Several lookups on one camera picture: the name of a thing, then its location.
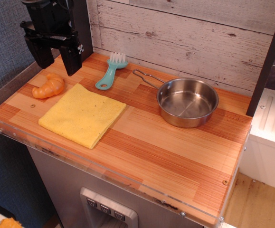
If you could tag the dark left vertical post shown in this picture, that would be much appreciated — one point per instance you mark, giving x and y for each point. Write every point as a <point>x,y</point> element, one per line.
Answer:
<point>80,22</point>

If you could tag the orange object bottom left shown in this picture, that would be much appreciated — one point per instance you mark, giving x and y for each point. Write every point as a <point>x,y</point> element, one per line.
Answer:
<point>10,223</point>

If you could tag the yellow towel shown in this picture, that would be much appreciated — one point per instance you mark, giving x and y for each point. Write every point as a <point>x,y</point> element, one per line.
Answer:
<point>82,116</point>

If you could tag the orange plastic croissant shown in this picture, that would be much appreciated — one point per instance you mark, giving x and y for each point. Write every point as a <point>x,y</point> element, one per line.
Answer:
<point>53,86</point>

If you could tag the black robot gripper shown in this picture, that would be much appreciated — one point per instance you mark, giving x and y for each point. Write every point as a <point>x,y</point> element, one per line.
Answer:
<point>50,27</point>

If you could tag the dark right vertical post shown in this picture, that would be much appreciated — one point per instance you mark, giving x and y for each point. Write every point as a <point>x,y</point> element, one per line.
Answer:
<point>262,80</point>

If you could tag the silver toy fridge dispenser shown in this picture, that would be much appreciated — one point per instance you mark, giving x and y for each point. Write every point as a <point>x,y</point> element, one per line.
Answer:
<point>103,212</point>

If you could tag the stainless steel pot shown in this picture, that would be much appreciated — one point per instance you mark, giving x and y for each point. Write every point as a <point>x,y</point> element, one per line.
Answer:
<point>183,102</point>

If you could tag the teal dish brush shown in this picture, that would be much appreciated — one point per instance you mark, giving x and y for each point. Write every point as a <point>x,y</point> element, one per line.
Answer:
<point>116,61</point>

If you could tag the dark vertical post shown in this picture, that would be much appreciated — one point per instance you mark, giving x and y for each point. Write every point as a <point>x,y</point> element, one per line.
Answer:
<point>80,22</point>
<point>262,80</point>

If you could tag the clear acrylic table guard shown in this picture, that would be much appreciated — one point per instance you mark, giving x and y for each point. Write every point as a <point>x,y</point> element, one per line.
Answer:
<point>187,171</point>

